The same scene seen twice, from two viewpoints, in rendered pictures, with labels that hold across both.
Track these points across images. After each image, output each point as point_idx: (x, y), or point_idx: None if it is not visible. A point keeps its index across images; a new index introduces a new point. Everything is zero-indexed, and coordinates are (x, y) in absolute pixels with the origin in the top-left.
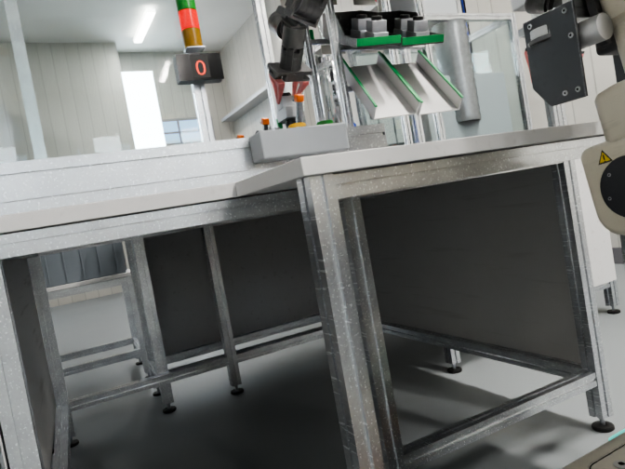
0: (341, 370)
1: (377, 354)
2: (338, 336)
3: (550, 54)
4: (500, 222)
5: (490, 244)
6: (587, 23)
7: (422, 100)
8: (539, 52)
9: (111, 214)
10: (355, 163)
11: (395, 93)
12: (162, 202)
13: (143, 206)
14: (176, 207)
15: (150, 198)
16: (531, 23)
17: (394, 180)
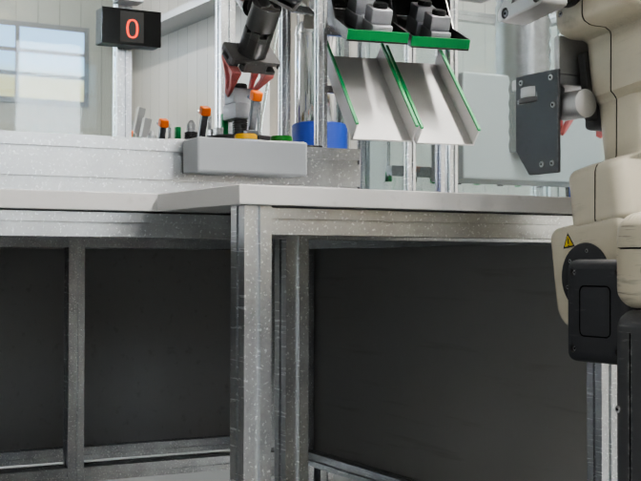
0: (242, 418)
1: (296, 443)
2: (245, 380)
3: (534, 118)
4: (524, 316)
5: (506, 346)
6: (568, 96)
7: (427, 122)
8: (526, 114)
9: (10, 205)
10: (297, 199)
11: (391, 107)
12: (70, 202)
13: (48, 202)
14: (83, 210)
15: (57, 195)
16: (523, 80)
17: (339, 225)
